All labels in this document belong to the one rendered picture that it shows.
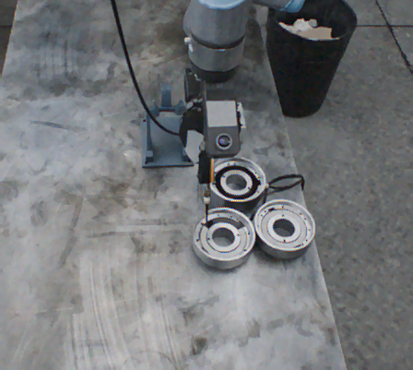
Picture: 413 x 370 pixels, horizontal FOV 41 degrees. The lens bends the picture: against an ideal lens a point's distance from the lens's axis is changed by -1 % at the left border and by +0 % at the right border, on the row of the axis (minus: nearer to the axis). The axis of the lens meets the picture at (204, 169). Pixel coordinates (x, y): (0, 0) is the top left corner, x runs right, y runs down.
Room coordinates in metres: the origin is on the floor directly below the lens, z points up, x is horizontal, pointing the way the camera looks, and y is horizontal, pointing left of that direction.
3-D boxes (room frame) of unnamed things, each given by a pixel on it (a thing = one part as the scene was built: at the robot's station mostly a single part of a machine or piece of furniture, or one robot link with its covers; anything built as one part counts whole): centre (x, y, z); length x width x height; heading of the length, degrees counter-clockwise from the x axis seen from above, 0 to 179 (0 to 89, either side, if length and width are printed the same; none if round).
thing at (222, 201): (0.64, -0.06, 0.82); 0.10 x 0.10 x 0.04
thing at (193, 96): (0.62, 0.00, 1.07); 0.09 x 0.08 x 0.12; 11
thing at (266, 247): (0.55, -0.15, 0.82); 0.10 x 0.10 x 0.04
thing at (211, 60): (0.62, 0.01, 1.15); 0.08 x 0.08 x 0.05
